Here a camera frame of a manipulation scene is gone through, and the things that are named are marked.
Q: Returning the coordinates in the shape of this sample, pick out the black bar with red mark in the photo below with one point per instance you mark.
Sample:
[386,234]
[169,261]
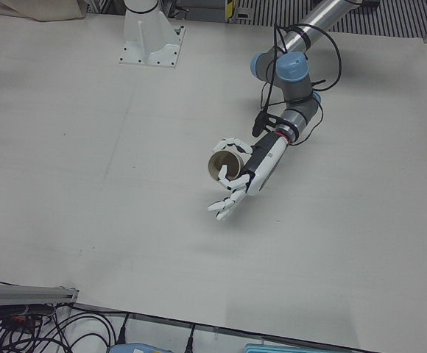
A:
[14,312]

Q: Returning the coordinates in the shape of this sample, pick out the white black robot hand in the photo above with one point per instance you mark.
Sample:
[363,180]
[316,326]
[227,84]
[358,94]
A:
[268,158]

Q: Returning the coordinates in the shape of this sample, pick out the white pedestal mount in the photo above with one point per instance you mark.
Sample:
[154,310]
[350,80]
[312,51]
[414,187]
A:
[143,40]

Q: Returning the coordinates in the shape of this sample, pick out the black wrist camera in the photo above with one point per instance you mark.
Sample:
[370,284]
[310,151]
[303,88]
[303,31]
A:
[259,123]

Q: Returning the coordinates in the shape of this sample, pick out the teal tray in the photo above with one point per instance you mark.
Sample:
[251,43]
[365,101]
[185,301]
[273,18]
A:
[294,349]

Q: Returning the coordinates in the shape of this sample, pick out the beige cloth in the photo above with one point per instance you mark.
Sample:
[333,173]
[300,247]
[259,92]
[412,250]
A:
[33,7]

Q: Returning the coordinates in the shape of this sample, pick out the aluminium rail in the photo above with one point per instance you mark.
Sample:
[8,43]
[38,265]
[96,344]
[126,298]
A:
[22,294]

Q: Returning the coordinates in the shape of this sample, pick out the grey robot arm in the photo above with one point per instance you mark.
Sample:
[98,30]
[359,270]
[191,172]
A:
[291,70]

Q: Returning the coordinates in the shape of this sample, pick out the blue device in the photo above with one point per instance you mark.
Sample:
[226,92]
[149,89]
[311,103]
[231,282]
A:
[140,348]

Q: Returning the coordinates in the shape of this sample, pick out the beige paper cup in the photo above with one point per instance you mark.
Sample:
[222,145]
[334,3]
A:
[228,162]

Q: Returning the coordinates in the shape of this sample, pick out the yellow black striped post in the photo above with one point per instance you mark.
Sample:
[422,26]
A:
[230,8]

